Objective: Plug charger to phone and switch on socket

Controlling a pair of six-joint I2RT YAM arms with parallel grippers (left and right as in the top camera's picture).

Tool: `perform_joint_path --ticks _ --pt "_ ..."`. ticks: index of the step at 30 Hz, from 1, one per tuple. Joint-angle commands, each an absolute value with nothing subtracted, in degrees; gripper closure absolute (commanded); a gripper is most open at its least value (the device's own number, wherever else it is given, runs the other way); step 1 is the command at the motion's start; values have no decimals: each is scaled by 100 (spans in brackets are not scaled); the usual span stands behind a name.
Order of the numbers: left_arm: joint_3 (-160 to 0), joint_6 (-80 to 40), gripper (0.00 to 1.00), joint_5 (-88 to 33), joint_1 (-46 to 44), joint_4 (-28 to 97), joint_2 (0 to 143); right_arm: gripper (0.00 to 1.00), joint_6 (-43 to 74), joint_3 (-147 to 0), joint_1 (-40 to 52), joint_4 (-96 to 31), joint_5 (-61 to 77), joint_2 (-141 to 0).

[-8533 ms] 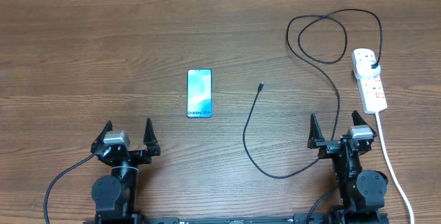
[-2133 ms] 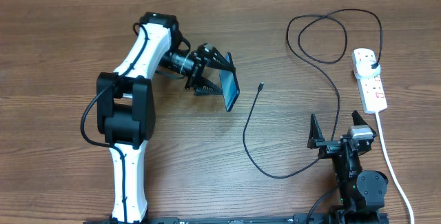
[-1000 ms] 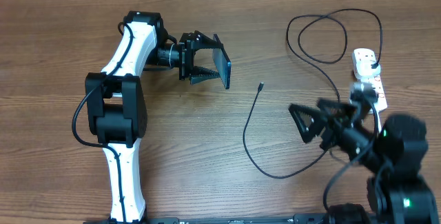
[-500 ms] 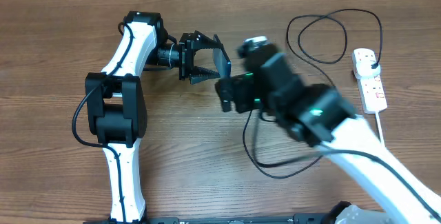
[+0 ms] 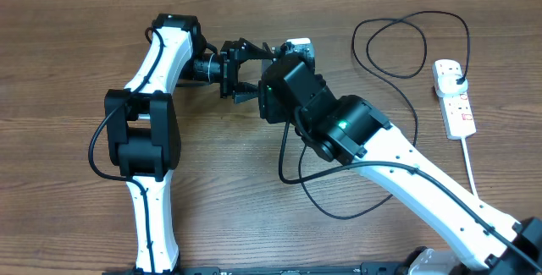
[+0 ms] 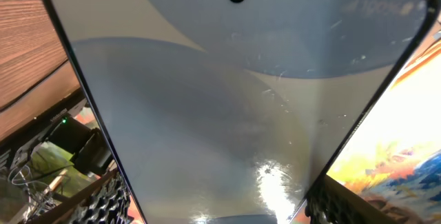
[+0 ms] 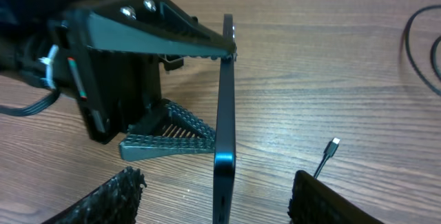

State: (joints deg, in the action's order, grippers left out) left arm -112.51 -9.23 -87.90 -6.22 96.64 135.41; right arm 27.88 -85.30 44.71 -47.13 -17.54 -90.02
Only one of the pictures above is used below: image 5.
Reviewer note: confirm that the white charger adapter plug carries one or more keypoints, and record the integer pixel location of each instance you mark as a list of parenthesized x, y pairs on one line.
[(447, 85)]

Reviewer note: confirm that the white power strip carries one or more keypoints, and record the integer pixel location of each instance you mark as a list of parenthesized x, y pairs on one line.
[(456, 110)]

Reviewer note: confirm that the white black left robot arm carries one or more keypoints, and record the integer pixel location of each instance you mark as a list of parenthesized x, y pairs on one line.
[(142, 129)]

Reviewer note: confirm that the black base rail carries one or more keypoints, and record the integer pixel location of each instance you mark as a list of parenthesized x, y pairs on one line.
[(365, 268)]

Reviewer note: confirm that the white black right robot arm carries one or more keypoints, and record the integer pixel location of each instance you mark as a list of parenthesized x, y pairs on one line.
[(356, 134)]

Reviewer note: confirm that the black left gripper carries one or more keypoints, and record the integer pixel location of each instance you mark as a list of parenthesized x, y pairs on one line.
[(240, 50)]

